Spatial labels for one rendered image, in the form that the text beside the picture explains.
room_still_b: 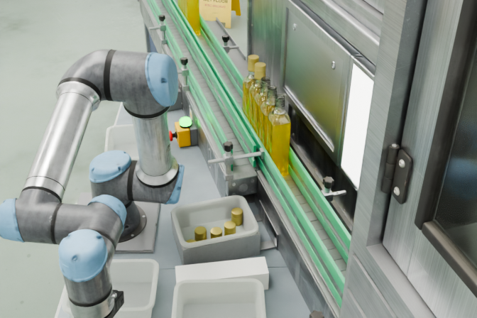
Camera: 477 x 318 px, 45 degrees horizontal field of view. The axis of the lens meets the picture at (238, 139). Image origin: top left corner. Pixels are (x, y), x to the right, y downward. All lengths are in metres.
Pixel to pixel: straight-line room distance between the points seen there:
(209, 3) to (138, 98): 3.88
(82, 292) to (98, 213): 0.14
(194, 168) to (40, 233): 0.99
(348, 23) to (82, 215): 0.79
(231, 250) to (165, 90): 0.55
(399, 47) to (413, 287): 0.27
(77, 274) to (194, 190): 0.97
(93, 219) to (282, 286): 0.69
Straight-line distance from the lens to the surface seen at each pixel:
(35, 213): 1.08
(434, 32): 0.55
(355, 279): 0.76
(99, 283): 0.99
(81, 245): 0.96
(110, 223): 1.04
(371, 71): 1.37
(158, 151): 1.45
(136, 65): 1.26
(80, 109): 1.23
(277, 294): 1.56
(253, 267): 1.53
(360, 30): 1.40
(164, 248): 1.69
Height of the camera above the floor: 1.91
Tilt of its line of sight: 33 degrees down
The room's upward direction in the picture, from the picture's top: straight up
